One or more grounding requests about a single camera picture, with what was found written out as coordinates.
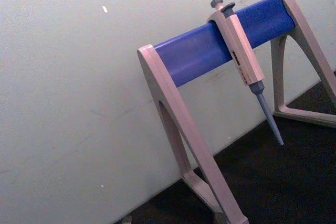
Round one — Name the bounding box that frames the beige stand with blue bar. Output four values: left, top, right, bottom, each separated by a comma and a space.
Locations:
112, 0, 336, 224

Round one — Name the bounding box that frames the beige pipette with grey tip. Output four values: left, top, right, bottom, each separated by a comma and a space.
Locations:
206, 0, 286, 148

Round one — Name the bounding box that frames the black table cloth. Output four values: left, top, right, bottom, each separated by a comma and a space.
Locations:
113, 70, 336, 224

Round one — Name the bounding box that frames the plain pale wall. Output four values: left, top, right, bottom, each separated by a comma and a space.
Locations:
0, 0, 336, 224

